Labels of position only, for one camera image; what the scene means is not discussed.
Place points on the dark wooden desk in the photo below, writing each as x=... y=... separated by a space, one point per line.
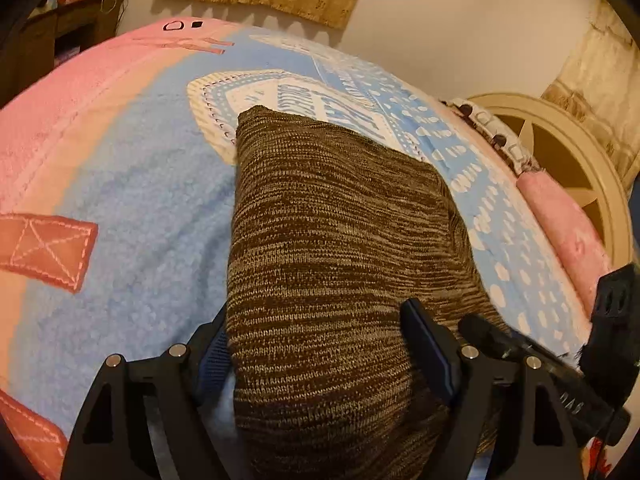
x=75 y=25

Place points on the pink fleece blanket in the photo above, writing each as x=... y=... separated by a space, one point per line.
x=565 y=230

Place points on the purple box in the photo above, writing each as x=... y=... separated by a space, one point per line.
x=67 y=54

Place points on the brown knitted sweater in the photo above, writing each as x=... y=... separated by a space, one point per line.
x=325 y=260

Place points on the patterned pillow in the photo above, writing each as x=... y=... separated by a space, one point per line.
x=505 y=145

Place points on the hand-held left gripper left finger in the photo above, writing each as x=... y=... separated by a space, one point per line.
x=216 y=360

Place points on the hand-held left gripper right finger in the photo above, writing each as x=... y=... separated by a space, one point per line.
x=431 y=355

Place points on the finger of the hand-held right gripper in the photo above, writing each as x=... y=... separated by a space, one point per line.
x=505 y=342

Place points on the pink and blue printed blanket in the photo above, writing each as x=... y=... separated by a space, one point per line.
x=140 y=210

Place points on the cream round headboard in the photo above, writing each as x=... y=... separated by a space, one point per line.
x=590 y=160

